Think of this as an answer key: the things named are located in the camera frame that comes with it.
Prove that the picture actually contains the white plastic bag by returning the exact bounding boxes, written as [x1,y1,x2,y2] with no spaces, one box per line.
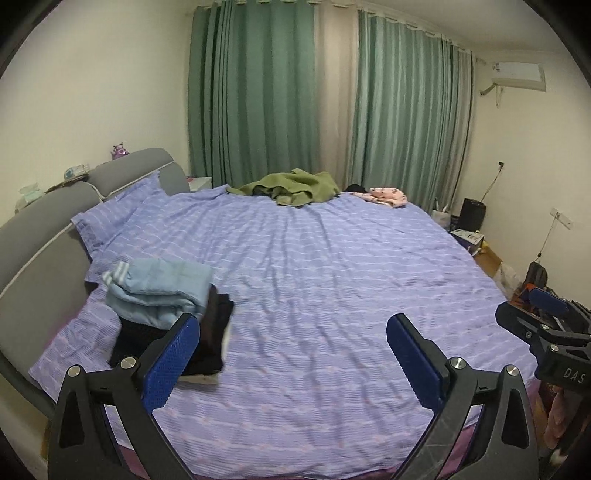
[494,263,520,297]

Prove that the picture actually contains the olive green cloth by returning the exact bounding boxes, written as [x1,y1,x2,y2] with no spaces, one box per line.
[226,168,342,208]

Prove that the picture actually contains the tissue pack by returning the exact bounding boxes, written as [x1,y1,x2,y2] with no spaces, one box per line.
[16,185,44,206]

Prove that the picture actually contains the black backpack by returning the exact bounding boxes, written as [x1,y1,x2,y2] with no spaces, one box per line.
[526,261,549,289]

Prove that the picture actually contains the white air conditioner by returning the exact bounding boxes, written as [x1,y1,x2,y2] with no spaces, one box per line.
[490,61,546,92]

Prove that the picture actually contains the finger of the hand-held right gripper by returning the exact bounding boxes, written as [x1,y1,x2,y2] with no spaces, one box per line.
[495,302,555,354]
[529,287,573,319]

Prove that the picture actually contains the beige sheer curtain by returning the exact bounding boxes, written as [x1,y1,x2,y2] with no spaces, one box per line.
[314,4,361,185]

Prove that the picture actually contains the blue and white box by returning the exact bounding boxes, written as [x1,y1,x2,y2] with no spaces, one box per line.
[450,228,485,253]

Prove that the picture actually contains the pink patterned garment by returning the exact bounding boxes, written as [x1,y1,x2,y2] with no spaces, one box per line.
[349,187,408,208]

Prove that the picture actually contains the grey padded headboard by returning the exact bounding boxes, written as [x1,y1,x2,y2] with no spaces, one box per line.
[0,148,190,416]

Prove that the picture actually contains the green curtain beside air conditioner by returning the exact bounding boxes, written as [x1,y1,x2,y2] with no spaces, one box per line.
[348,9,475,215]

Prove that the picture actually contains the light blue padded pants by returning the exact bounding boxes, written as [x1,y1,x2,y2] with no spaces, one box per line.
[102,258,214,330]

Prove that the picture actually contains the hanging black cable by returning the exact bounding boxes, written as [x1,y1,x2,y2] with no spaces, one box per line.
[537,217,555,259]

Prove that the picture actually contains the stack of dark folded clothes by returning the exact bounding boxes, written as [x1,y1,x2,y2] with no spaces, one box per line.
[108,284,235,386]

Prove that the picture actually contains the wall outlet with cable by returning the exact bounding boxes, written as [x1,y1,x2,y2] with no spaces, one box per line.
[480,161,506,202]

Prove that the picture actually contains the purple striped pillow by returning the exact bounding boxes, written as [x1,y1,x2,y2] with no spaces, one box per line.
[70,173,167,259]

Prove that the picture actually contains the air conditioner hose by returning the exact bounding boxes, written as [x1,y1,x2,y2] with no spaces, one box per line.
[478,83,502,108]

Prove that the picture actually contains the purple striped bed cover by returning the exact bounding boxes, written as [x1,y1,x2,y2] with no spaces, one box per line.
[28,185,541,478]

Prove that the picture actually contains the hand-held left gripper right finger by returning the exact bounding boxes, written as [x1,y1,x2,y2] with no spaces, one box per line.
[386,314,540,480]

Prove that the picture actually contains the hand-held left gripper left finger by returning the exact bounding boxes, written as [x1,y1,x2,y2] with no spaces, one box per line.
[47,313,201,480]

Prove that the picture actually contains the wide green curtain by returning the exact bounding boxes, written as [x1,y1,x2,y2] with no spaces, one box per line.
[187,0,319,190]

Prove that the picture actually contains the purple bed skirt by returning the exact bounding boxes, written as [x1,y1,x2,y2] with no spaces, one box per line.
[111,383,543,480]

